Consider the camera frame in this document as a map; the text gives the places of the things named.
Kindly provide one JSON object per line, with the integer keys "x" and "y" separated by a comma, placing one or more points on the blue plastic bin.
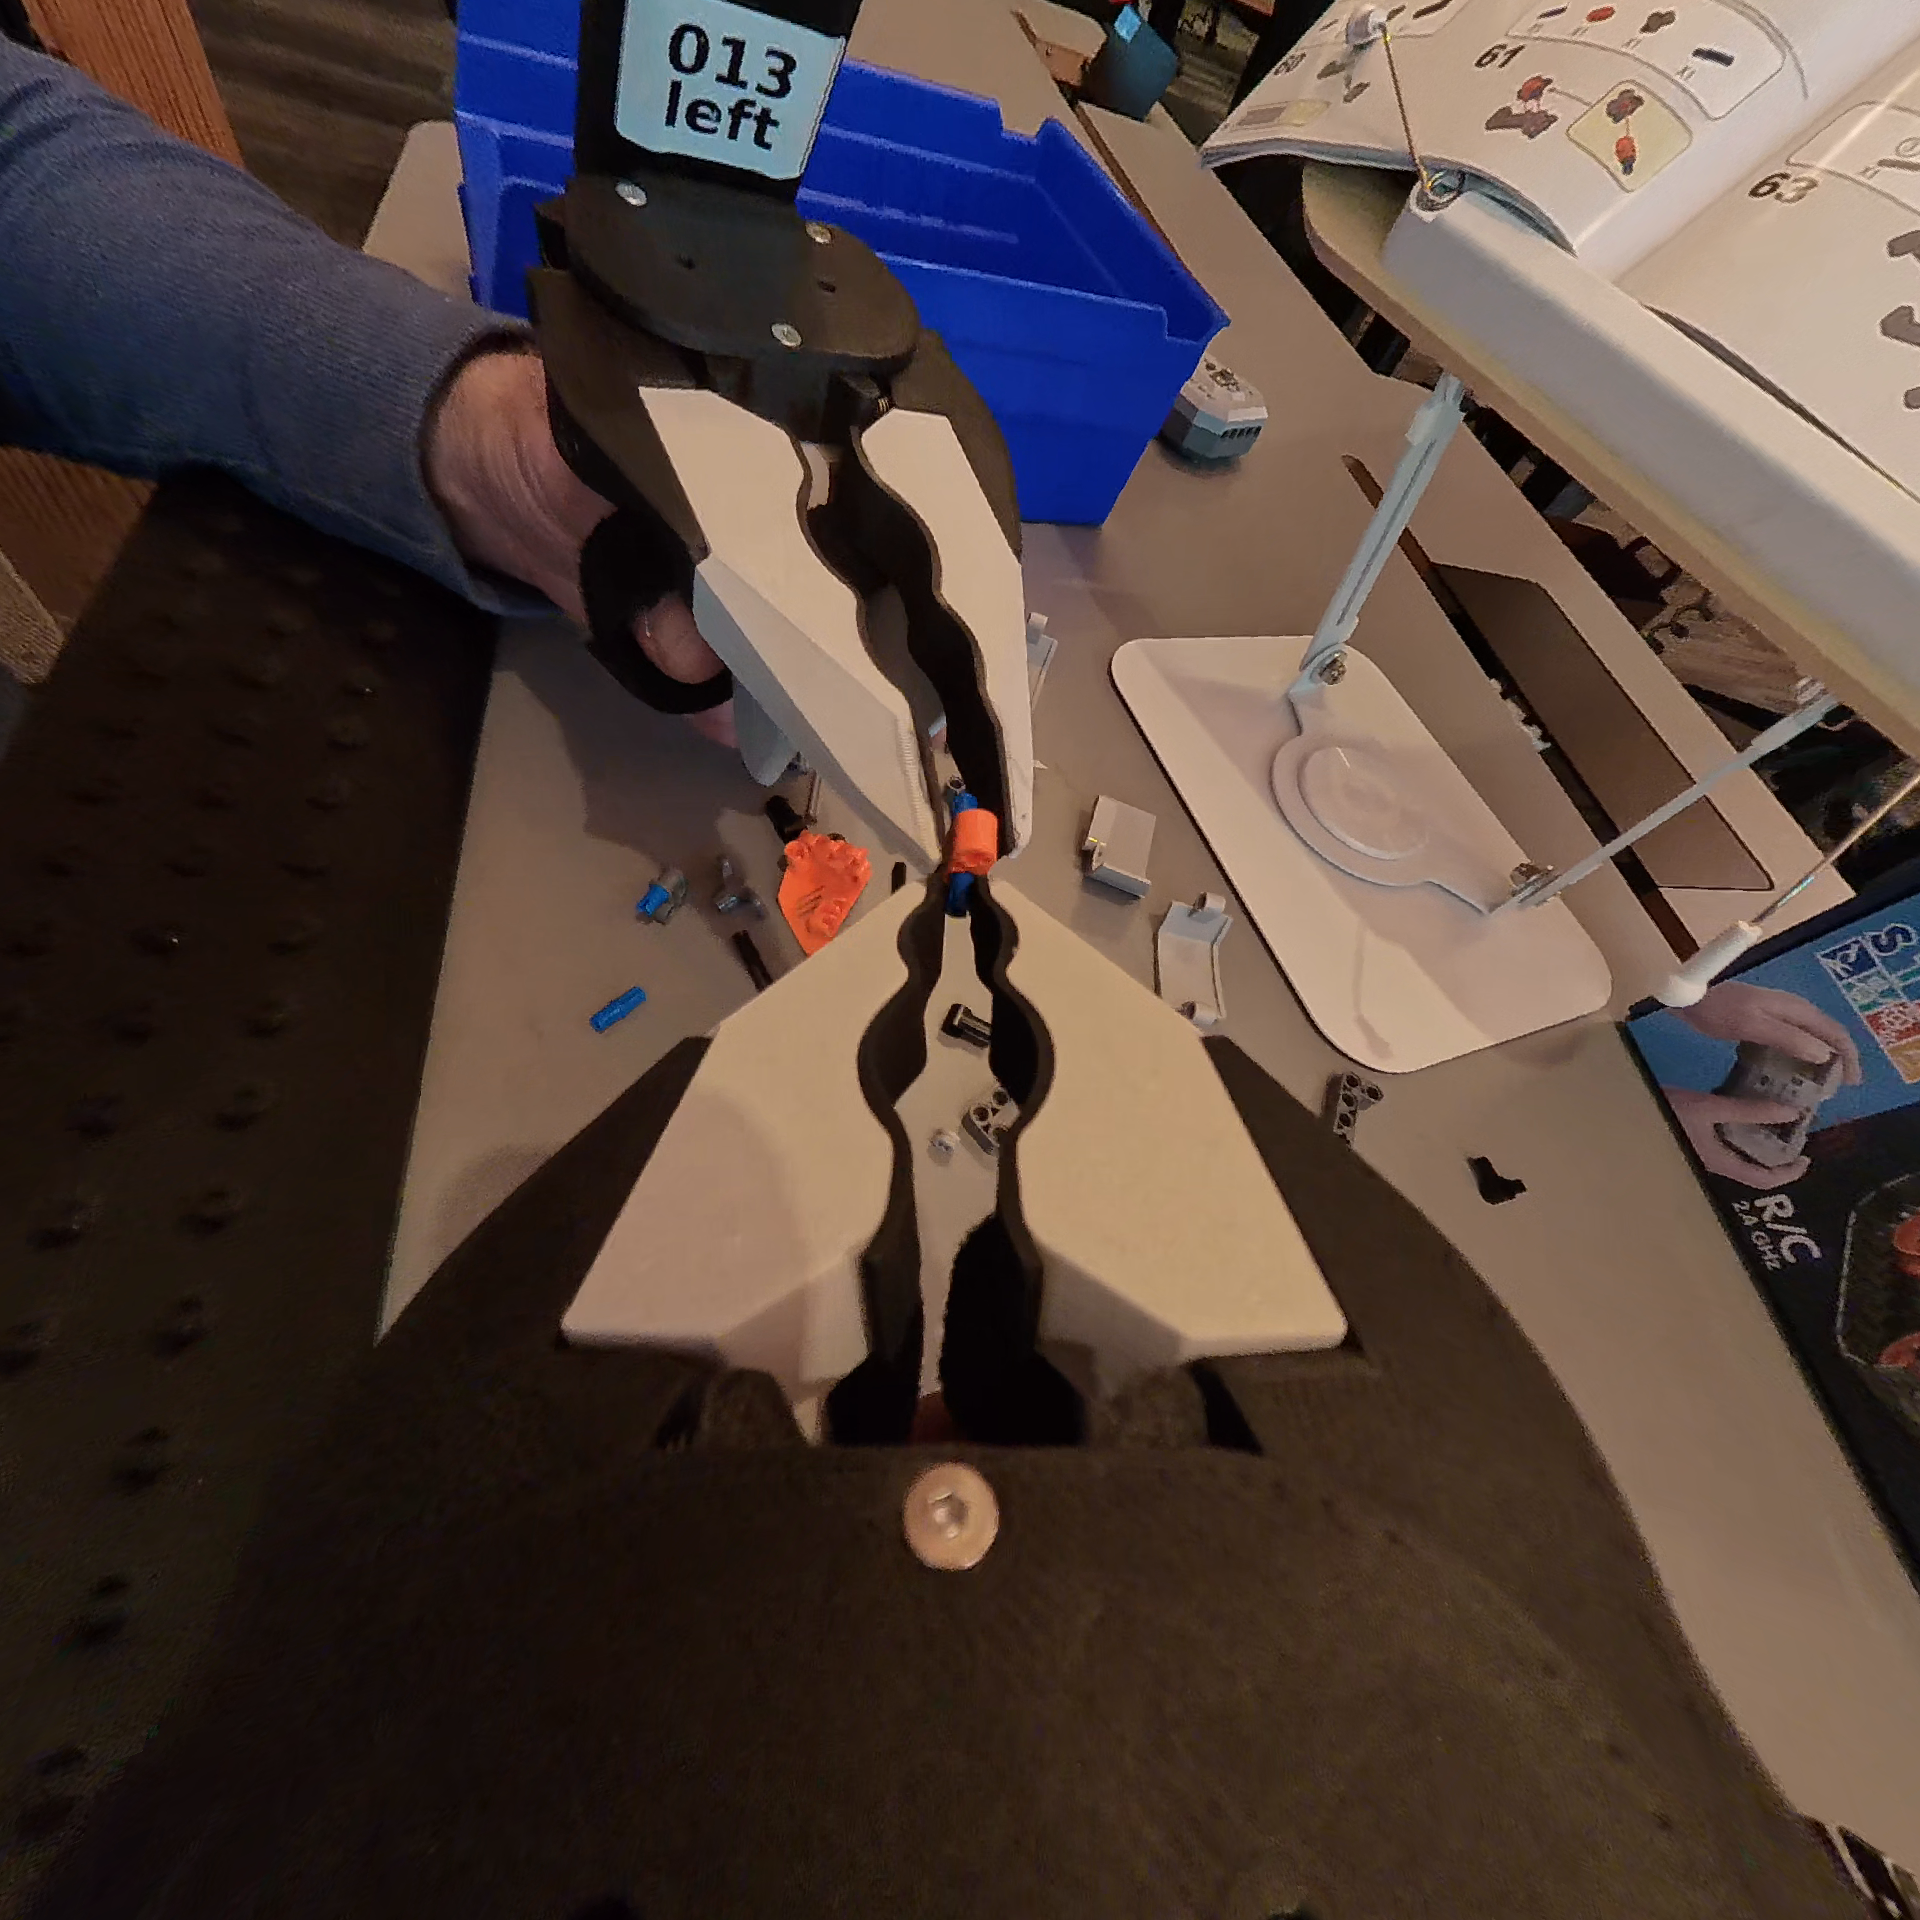
{"x": 1021, "y": 271}

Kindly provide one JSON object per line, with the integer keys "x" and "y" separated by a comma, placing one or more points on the small black clip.
{"x": 1497, "y": 1180}

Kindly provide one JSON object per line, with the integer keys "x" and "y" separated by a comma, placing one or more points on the dark grey bent beam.
{"x": 978, "y": 1126}

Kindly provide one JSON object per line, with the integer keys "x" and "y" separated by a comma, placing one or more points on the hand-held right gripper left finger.
{"x": 722, "y": 1200}

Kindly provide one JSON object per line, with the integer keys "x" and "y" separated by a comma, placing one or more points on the person's left forearm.
{"x": 211, "y": 300}

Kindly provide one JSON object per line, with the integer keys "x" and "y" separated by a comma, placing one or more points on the small orange piece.
{"x": 967, "y": 827}

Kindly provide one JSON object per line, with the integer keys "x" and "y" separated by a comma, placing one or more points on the small grey blue device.
{"x": 1217, "y": 412}

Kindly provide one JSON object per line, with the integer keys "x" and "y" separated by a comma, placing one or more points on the light grey bracket piece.
{"x": 1197, "y": 961}
{"x": 1122, "y": 846}

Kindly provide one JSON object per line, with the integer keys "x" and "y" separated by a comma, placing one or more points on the white book stand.
{"x": 1351, "y": 872}

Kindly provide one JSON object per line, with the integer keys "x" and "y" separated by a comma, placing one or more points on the black pin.
{"x": 750, "y": 956}

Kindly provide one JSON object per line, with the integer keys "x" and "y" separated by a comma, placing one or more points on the black stubby connector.
{"x": 967, "y": 1027}

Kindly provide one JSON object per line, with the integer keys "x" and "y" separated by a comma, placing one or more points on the instruction booklet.
{"x": 1740, "y": 152}

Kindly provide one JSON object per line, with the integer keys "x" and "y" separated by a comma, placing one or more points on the orange triangular panel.
{"x": 818, "y": 885}

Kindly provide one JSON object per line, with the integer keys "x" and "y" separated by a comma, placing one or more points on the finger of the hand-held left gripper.
{"x": 766, "y": 572}
{"x": 967, "y": 572}

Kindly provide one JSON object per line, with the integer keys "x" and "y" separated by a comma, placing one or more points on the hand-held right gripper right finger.
{"x": 1172, "y": 1200}

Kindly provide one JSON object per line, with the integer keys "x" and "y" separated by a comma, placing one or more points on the person's left hand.
{"x": 510, "y": 480}

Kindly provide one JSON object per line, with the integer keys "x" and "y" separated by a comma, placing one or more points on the short blue pin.
{"x": 957, "y": 892}

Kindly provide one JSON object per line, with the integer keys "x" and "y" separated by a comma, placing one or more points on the dark grey short beam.
{"x": 1351, "y": 1102}

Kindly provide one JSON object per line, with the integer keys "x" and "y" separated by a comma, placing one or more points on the black clip connector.
{"x": 787, "y": 813}

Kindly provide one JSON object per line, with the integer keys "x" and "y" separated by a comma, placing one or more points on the robot kit box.
{"x": 1802, "y": 1200}

